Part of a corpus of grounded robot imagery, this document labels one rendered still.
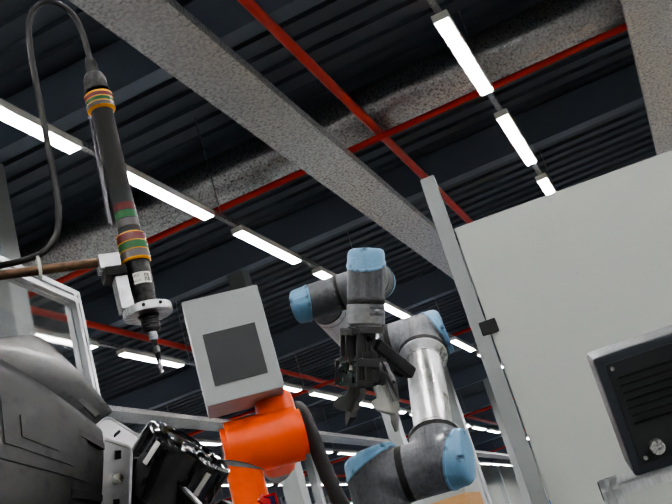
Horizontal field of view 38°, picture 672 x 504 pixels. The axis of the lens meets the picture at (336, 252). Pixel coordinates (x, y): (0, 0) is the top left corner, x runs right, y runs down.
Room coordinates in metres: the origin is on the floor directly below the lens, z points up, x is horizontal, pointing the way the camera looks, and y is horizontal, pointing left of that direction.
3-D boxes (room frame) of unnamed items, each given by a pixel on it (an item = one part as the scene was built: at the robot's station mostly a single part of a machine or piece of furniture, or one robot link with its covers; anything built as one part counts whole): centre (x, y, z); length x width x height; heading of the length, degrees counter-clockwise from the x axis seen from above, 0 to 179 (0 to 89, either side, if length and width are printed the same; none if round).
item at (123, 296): (1.29, 0.29, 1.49); 0.09 x 0.07 x 0.10; 116
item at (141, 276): (1.29, 0.28, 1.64); 0.04 x 0.04 x 0.46
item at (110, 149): (1.29, 0.28, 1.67); 0.03 x 0.03 x 0.21
